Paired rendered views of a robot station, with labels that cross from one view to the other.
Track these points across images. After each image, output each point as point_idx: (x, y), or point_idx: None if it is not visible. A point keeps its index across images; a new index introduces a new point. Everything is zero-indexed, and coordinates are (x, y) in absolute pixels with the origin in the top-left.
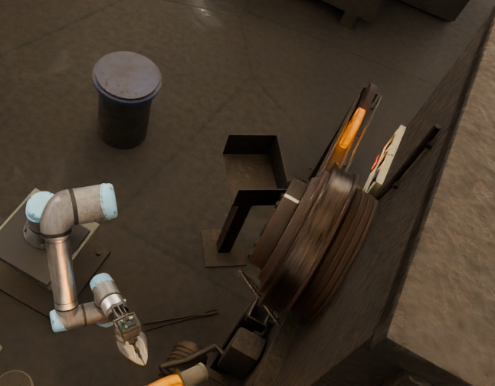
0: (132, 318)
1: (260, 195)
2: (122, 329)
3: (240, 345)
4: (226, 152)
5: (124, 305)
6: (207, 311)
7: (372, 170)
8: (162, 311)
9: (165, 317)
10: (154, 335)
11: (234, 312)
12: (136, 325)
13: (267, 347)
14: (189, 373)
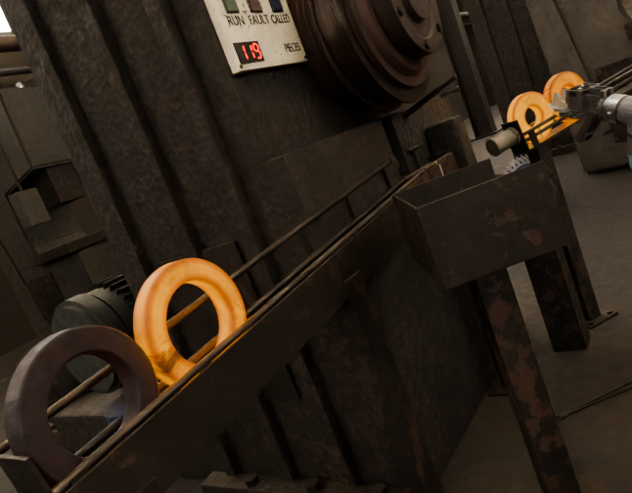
0: (578, 88)
1: (450, 195)
2: (582, 84)
3: (452, 116)
4: (558, 240)
5: (600, 101)
6: (557, 419)
7: (261, 54)
8: None
9: (627, 394)
10: None
11: (509, 435)
12: (568, 89)
13: (425, 129)
14: (504, 132)
